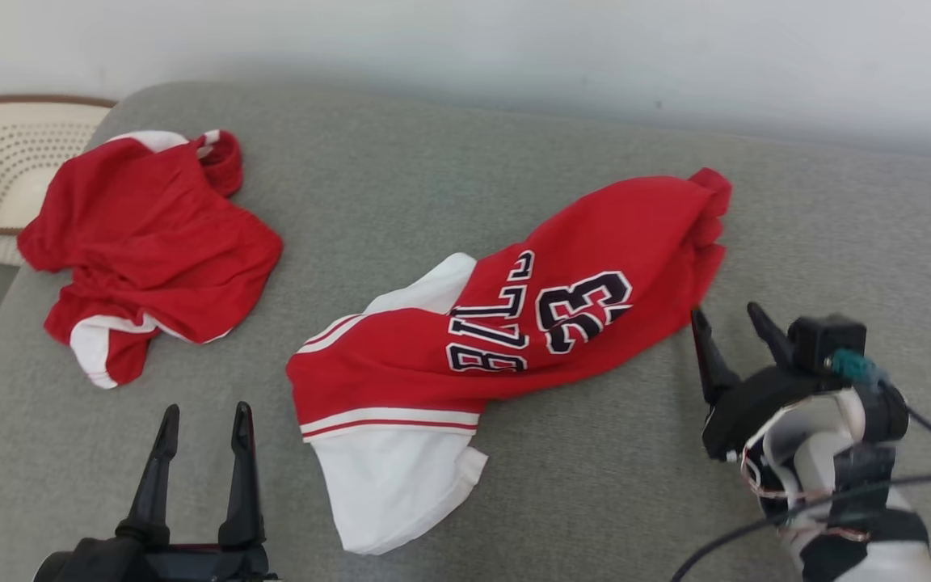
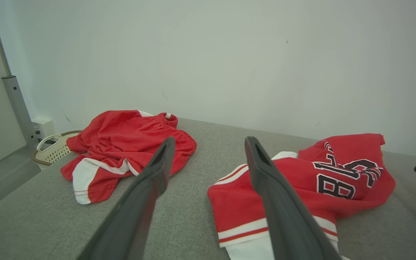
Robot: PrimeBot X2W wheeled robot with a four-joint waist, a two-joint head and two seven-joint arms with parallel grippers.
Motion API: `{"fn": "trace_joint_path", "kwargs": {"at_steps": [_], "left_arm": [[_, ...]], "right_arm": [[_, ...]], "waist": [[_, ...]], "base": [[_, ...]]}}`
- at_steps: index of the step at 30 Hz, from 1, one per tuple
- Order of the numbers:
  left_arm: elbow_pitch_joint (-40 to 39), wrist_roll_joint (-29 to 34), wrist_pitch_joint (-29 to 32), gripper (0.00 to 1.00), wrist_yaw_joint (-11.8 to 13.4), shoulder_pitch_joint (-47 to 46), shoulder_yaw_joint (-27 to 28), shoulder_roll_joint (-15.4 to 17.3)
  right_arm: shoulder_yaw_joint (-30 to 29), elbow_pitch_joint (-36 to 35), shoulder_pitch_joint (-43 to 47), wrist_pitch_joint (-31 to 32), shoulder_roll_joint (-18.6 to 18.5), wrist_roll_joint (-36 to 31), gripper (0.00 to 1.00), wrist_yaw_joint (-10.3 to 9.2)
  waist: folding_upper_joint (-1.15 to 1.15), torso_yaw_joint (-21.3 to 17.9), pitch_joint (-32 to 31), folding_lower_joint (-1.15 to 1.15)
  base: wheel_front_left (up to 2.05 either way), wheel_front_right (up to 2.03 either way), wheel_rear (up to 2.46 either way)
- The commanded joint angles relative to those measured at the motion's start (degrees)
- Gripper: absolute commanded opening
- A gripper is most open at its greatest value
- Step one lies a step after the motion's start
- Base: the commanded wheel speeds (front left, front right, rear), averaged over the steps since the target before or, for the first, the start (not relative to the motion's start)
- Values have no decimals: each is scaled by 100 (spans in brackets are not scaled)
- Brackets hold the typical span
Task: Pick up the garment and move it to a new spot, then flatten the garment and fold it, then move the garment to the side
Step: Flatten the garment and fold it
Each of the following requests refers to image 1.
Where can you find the red basketball jersey number 23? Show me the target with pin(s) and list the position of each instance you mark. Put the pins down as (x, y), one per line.
(514, 339)

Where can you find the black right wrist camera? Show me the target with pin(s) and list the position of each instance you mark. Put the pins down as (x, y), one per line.
(825, 339)

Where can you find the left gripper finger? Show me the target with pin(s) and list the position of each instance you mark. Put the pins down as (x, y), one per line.
(243, 485)
(154, 485)

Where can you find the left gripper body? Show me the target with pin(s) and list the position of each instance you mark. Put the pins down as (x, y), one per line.
(150, 564)

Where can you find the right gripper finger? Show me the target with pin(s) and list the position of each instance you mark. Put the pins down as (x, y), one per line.
(773, 339)
(712, 364)

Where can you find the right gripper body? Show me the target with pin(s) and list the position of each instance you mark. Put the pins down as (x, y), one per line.
(748, 404)

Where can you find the cream perforated laundry basket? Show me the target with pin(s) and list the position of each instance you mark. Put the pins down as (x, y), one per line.
(5, 162)

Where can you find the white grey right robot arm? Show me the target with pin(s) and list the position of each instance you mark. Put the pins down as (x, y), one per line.
(817, 461)

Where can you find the red shorts with white stripes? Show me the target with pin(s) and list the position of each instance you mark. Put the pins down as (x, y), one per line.
(150, 234)

